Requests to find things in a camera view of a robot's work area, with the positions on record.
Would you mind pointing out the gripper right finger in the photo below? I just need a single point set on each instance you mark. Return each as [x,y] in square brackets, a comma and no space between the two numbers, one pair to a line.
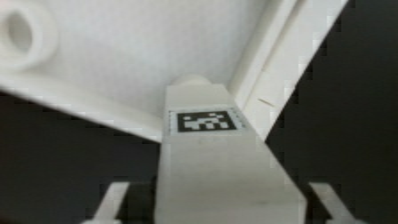
[341,216]

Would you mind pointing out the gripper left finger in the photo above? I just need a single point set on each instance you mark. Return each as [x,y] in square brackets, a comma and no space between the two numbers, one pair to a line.
[125,206]

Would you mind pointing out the white desk leg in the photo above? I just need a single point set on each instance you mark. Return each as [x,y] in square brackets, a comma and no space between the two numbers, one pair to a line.
[222,183]

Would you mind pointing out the white desk tabletop tray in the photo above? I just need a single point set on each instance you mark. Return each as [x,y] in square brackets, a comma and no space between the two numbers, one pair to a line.
[93,52]

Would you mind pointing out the white front fence bar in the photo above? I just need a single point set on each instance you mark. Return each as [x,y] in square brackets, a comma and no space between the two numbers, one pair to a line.
[306,29]

